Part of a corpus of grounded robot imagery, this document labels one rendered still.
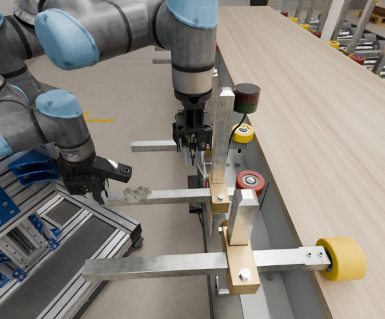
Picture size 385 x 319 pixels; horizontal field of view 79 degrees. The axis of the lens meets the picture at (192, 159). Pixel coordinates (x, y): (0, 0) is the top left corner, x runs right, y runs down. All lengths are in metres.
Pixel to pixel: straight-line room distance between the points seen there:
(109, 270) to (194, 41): 0.42
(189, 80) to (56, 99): 0.27
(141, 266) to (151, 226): 1.19
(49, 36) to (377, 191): 0.81
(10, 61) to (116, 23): 0.51
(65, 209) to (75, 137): 1.13
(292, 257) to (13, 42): 0.87
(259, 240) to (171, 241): 0.80
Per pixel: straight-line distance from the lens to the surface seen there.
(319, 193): 0.74
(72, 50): 0.37
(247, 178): 0.70
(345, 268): 0.55
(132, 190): 0.71
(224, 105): 0.55
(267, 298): 0.85
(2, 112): 0.60
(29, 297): 1.45
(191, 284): 1.49
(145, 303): 1.48
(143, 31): 0.43
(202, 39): 0.39
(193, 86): 0.42
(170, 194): 0.70
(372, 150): 0.98
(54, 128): 0.55
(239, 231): 0.45
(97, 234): 1.47
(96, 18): 0.40
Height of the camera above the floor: 1.40
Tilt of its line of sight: 42 degrees down
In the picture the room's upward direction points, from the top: straight up
